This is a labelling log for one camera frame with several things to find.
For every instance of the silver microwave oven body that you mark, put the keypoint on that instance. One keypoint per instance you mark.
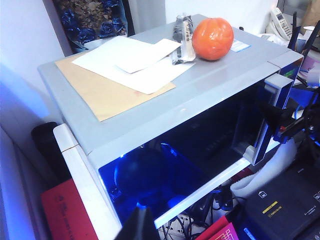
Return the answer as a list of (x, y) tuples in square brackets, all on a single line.
[(212, 72)]

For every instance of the white desk telephone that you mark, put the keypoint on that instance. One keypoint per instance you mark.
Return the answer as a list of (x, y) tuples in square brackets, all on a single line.
[(280, 21)]

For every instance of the pink container black lid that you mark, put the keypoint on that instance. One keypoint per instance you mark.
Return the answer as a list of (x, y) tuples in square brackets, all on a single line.
[(311, 61)]

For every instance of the brown paper envelope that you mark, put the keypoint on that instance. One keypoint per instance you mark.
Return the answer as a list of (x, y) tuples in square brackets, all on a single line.
[(100, 92)]

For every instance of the white foam sheet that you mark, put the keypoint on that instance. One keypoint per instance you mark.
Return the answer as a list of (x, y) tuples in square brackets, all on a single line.
[(265, 170)]

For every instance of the black box of blue roses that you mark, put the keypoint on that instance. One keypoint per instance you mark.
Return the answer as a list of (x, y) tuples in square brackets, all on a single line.
[(87, 20)]

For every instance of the large white paper sheet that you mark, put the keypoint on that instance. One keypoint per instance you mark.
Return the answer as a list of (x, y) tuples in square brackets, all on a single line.
[(150, 77)]

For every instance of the orange fruit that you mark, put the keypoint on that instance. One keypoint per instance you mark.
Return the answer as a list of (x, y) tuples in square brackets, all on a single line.
[(212, 37)]

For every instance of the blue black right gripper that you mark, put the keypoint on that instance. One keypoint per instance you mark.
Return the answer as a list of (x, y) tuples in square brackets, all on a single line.
[(310, 135)]

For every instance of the brown paper bag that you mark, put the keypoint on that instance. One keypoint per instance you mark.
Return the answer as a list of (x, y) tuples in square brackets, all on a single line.
[(312, 12)]

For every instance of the black paper shredder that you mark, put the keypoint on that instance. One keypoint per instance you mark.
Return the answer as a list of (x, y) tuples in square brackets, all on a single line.
[(287, 205)]

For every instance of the white table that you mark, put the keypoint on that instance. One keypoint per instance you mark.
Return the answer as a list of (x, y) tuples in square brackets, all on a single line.
[(82, 180)]

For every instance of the white power strip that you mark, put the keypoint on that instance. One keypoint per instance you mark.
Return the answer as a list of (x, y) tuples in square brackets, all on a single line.
[(175, 225)]

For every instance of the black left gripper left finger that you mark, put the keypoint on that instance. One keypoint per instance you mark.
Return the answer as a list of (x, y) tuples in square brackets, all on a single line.
[(132, 228)]

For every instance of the crumpled silver black wrapper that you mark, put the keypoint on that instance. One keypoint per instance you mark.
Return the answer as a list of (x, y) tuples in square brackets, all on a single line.
[(185, 42)]

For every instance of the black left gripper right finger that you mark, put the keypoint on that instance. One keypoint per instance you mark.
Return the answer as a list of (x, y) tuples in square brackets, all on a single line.
[(148, 228)]

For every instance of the black bin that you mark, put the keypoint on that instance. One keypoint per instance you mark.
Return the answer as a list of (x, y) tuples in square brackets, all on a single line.
[(47, 150)]

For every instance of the red cardboard box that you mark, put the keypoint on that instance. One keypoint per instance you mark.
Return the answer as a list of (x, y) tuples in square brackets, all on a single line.
[(67, 212)]

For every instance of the small white envelope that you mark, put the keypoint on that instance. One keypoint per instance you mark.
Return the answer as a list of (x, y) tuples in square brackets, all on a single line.
[(150, 55)]

